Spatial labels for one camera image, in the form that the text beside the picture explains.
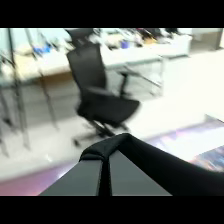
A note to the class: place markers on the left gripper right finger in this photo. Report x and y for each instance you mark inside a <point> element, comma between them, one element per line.
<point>133,176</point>

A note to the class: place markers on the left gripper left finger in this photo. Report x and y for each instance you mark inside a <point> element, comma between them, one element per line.
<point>78,180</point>

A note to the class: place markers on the black garment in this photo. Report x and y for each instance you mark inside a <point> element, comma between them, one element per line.
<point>173,170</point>

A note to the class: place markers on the black office chair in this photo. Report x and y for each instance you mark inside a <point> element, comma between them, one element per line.
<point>100,100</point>

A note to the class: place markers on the white office desk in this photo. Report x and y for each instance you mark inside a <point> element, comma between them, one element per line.
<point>143,55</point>

